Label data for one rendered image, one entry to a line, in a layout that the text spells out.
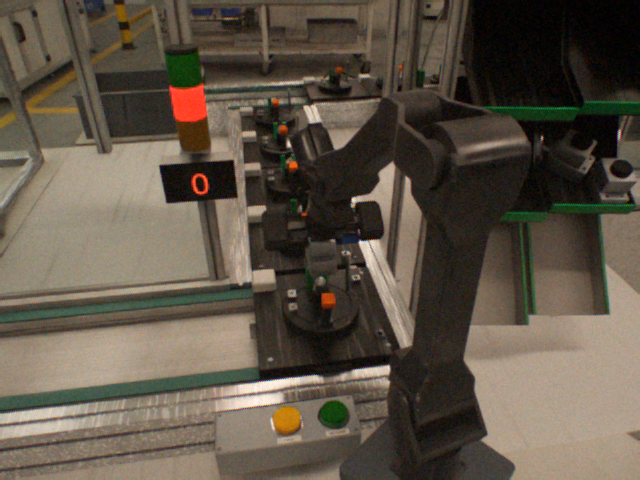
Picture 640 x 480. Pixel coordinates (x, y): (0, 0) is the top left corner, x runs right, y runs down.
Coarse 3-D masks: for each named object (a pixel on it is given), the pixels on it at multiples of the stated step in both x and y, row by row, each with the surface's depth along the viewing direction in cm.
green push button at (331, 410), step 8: (336, 400) 72; (328, 408) 71; (336, 408) 71; (344, 408) 71; (320, 416) 71; (328, 416) 70; (336, 416) 70; (344, 416) 70; (328, 424) 70; (336, 424) 69
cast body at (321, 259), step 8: (328, 240) 78; (312, 248) 78; (320, 248) 78; (328, 248) 78; (312, 256) 79; (320, 256) 79; (328, 256) 79; (312, 264) 78; (320, 264) 78; (328, 264) 79; (336, 264) 79; (312, 272) 79; (320, 272) 79; (328, 272) 80; (336, 272) 80
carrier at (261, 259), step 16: (256, 208) 115; (256, 224) 113; (256, 240) 108; (256, 256) 103; (272, 256) 103; (288, 256) 103; (304, 256) 103; (336, 256) 103; (352, 256) 103; (288, 272) 99; (304, 272) 100
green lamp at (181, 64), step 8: (168, 56) 69; (176, 56) 69; (184, 56) 69; (192, 56) 70; (168, 64) 70; (176, 64) 70; (184, 64) 70; (192, 64) 70; (168, 72) 71; (176, 72) 70; (184, 72) 70; (192, 72) 71; (200, 72) 72; (176, 80) 71; (184, 80) 71; (192, 80) 71; (200, 80) 73; (176, 88) 72; (184, 88) 72; (192, 88) 72
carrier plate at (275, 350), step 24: (288, 288) 94; (360, 288) 94; (264, 312) 88; (360, 312) 88; (384, 312) 88; (264, 336) 83; (288, 336) 83; (360, 336) 83; (264, 360) 79; (288, 360) 79; (312, 360) 79; (336, 360) 79; (360, 360) 80; (384, 360) 81
